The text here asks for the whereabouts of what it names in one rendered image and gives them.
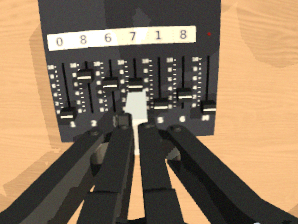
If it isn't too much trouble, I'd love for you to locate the black lighting desk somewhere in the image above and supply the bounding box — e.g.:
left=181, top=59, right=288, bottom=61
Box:
left=38, top=0, right=221, bottom=143

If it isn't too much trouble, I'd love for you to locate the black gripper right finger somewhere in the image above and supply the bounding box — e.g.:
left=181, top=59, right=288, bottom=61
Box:
left=135, top=89, right=298, bottom=224

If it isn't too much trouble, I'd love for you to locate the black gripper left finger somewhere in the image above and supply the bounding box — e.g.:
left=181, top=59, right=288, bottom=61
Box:
left=0, top=90, right=138, bottom=224

